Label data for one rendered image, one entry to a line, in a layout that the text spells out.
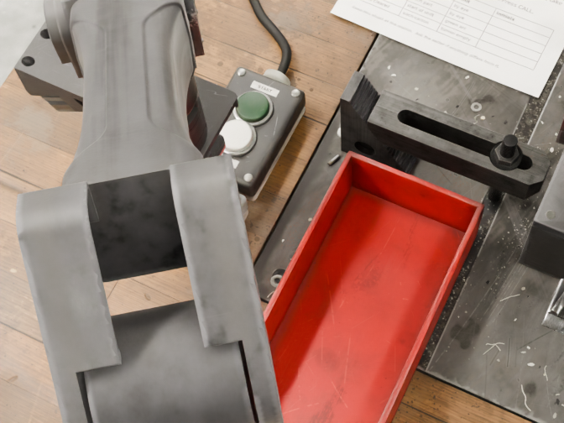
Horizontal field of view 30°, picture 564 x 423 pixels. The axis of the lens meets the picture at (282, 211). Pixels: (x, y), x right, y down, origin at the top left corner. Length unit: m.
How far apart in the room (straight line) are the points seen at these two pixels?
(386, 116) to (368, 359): 0.20
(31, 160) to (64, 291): 0.55
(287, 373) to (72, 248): 0.45
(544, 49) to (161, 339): 0.63
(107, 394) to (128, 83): 0.15
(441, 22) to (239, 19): 0.19
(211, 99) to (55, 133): 0.24
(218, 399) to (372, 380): 0.42
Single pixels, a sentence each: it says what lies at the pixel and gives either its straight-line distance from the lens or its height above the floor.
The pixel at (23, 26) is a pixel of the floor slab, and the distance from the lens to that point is 2.22.
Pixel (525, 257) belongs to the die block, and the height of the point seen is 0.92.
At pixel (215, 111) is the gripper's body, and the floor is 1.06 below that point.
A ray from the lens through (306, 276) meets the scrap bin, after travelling 0.88.
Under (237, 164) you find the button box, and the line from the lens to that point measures 0.90.
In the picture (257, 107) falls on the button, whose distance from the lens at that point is 0.92.
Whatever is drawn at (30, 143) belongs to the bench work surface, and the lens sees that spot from 0.99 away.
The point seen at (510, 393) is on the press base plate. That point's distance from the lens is 0.87.
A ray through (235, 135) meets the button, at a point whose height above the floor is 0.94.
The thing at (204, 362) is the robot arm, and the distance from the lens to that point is 0.45.
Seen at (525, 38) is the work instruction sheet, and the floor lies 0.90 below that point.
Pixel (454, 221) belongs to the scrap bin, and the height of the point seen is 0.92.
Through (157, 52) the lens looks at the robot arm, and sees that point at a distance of 0.53.
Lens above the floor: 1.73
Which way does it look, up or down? 65 degrees down
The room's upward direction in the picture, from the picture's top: 8 degrees counter-clockwise
